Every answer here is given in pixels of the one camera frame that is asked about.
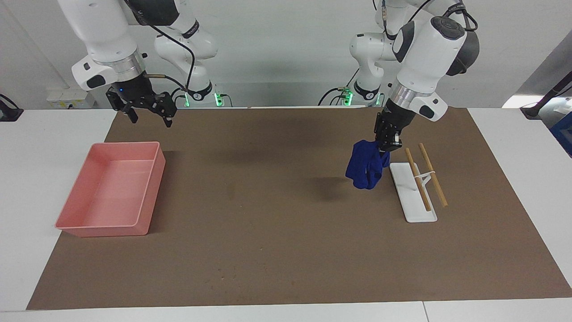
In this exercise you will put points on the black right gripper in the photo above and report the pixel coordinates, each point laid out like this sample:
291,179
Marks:
134,94

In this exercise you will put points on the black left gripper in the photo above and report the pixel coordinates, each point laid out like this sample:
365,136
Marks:
393,123

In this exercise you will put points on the blue towel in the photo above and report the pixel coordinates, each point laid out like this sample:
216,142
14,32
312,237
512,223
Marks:
364,165

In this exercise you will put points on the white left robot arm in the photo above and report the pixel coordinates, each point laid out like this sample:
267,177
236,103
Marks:
424,49

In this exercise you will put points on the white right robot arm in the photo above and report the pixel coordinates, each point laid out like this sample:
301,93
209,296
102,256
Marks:
103,31

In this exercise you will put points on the wooden rod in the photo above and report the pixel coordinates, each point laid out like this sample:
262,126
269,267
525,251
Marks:
413,167
435,181

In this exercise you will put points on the white rack base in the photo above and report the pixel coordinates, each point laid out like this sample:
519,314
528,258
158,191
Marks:
413,201

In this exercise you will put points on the pink plastic bin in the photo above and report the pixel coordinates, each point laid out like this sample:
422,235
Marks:
111,192

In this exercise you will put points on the brown table mat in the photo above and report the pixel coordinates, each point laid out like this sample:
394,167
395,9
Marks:
286,250

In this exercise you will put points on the black stand with pole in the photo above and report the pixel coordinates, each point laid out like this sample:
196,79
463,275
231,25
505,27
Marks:
543,100

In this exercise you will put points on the blue box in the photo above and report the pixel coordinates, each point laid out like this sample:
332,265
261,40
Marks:
564,134

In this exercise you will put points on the white wall power socket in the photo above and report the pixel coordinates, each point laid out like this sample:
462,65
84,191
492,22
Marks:
67,98

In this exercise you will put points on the black clamp mount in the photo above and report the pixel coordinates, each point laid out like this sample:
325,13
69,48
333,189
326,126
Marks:
9,112

